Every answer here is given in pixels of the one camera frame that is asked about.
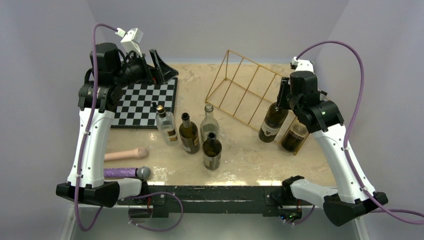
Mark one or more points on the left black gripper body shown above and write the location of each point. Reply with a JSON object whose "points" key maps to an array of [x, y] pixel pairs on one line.
{"points": [[136, 69]]}

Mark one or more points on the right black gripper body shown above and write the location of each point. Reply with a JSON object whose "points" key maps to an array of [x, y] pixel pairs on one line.
{"points": [[293, 104]]}

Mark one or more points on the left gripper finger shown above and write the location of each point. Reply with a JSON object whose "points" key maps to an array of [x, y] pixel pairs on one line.
{"points": [[165, 72], [157, 71]]}

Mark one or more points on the dark wine bottle white label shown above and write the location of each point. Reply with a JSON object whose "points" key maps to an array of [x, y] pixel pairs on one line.
{"points": [[272, 123]]}

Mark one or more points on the olive wine bottle grey neck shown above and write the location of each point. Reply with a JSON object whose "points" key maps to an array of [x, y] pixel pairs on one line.
{"points": [[295, 136]]}

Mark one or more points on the clear square liquor bottle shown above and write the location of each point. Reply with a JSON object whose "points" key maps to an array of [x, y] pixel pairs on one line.
{"points": [[165, 123]]}

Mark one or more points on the green bottle silver neck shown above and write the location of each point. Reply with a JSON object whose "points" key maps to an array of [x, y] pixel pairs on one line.
{"points": [[189, 134]]}

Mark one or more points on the clear glass bottle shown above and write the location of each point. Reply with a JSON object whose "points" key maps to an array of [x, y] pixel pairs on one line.
{"points": [[209, 123]]}

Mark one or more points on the dark front wine bottle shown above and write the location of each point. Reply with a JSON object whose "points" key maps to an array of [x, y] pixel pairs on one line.
{"points": [[212, 151]]}

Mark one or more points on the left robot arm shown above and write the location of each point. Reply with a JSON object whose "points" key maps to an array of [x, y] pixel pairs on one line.
{"points": [[112, 70]]}

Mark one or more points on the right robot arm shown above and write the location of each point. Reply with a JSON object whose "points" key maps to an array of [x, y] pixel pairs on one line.
{"points": [[354, 196]]}

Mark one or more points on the black white chessboard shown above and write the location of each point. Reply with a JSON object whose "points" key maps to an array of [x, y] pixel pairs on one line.
{"points": [[134, 110]]}

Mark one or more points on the black front mounting bar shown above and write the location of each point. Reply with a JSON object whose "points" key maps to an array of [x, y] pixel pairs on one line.
{"points": [[267, 201]]}

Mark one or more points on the purple glitter microphone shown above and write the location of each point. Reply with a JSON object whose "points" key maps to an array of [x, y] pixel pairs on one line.
{"points": [[142, 173]]}

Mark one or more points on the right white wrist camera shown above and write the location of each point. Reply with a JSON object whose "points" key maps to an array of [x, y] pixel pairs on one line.
{"points": [[301, 65]]}

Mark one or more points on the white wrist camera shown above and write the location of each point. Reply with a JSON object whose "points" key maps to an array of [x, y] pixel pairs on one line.
{"points": [[301, 65], [130, 40]]}

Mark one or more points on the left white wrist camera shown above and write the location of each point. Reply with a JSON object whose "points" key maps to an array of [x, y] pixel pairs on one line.
{"points": [[130, 40]]}

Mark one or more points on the gold wire wine rack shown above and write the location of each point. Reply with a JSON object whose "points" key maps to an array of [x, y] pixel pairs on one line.
{"points": [[244, 89]]}

